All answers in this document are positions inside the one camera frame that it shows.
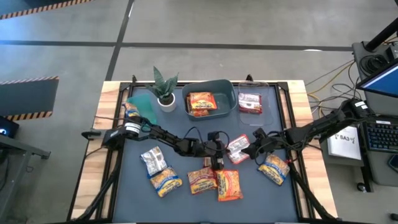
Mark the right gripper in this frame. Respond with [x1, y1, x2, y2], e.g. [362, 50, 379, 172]
[241, 136, 285, 157]

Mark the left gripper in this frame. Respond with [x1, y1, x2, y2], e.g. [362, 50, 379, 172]
[198, 139, 233, 171]

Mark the red white packet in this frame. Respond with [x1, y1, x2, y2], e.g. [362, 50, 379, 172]
[226, 133, 252, 165]

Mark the orange chicken ramen pack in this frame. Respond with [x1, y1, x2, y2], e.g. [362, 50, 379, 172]
[215, 169, 244, 202]
[185, 96, 211, 118]
[188, 91, 218, 111]

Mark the clear plastic bin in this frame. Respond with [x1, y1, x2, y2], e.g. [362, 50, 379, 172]
[238, 80, 274, 127]

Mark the grey-blue plastic bin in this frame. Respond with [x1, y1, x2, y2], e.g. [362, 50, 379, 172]
[182, 79, 239, 122]

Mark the snake plant in white pot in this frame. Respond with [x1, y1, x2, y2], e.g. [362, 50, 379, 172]
[144, 65, 180, 113]

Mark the teal plastic bin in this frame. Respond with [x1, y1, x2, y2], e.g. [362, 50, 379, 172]
[126, 93, 159, 125]

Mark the white paper sign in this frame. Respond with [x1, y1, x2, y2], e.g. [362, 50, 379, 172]
[326, 125, 363, 161]

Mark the grey operator desk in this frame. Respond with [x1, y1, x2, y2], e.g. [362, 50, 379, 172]
[320, 113, 398, 187]

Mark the black backlit keyboard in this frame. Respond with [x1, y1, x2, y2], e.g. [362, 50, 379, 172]
[361, 119, 398, 153]

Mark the dark smartphone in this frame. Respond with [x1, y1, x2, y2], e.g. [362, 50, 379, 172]
[387, 154, 398, 174]

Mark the grey equipment cart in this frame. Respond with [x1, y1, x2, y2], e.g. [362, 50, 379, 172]
[351, 40, 398, 116]

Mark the computer monitor with blue screen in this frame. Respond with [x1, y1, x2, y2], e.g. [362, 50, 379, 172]
[356, 60, 398, 99]

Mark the black monitor pole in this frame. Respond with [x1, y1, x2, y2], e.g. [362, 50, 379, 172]
[364, 26, 398, 52]

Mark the grey metal side table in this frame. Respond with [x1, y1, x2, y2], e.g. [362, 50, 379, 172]
[0, 133, 52, 218]

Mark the black hazard-striped floor mat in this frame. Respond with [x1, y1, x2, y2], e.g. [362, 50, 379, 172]
[0, 75, 60, 122]

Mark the black device with blue light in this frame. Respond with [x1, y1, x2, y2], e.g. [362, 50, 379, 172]
[0, 115, 20, 139]

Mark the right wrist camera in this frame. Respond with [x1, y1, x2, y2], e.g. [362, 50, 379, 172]
[252, 127, 267, 139]

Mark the black aluminium rig frame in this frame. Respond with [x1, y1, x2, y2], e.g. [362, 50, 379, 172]
[67, 73, 340, 224]

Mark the black frame clamp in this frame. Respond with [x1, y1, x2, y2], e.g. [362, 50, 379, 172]
[81, 130, 103, 141]

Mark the coiled black cable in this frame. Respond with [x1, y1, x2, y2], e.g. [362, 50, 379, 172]
[359, 54, 389, 74]

